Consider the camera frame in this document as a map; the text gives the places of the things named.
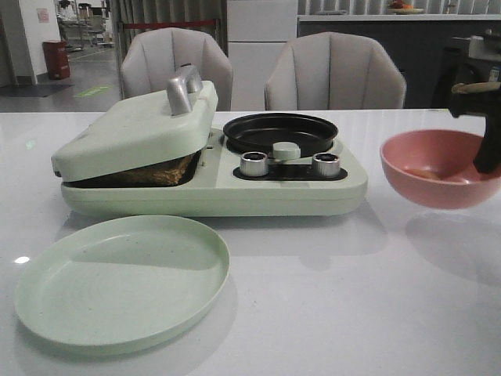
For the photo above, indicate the white cabinet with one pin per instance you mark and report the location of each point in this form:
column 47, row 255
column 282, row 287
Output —
column 257, row 32

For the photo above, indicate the dark grey counter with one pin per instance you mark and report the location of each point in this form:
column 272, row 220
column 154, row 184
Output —
column 425, row 47

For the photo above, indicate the beige upholstered chair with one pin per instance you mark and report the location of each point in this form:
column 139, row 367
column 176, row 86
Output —
column 334, row 71
column 154, row 56

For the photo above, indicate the mint green round plate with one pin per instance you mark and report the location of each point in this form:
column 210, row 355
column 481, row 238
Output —
column 123, row 285

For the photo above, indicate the mint green breakfast maker base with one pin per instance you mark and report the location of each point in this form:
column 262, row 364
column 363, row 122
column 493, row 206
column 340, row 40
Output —
column 215, row 191

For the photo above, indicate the bread slice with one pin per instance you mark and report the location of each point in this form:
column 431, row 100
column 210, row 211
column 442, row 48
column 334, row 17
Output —
column 166, row 173

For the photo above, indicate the fruit plate on counter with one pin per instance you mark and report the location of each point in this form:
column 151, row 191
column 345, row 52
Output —
column 399, row 7

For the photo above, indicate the silver control knob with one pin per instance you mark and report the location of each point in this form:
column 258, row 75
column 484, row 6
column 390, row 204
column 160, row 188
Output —
column 326, row 165
column 254, row 164

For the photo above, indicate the mint green breakfast maker lid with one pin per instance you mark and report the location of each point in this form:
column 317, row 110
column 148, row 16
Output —
column 138, row 132

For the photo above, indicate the red bin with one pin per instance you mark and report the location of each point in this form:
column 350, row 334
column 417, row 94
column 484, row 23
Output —
column 56, row 59

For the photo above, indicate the pink plastic bowl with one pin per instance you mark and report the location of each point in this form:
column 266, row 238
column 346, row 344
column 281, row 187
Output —
column 448, row 153

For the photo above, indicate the right silver control knob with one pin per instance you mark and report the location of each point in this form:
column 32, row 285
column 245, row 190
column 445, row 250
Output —
column 326, row 165

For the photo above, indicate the right beige upholstered chair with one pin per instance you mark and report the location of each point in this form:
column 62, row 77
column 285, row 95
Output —
column 334, row 71

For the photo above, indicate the left beige upholstered chair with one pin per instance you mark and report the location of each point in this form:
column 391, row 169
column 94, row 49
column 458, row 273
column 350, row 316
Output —
column 154, row 56

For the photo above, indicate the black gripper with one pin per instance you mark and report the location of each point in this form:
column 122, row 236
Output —
column 481, row 64

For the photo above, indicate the black round frying pan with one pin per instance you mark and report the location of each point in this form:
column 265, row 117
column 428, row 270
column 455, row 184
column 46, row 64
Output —
column 259, row 132

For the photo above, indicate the orange shrimp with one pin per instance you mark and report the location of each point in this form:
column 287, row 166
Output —
column 423, row 174

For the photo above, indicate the left silver control knob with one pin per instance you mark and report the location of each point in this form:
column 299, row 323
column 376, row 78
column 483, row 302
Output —
column 254, row 164

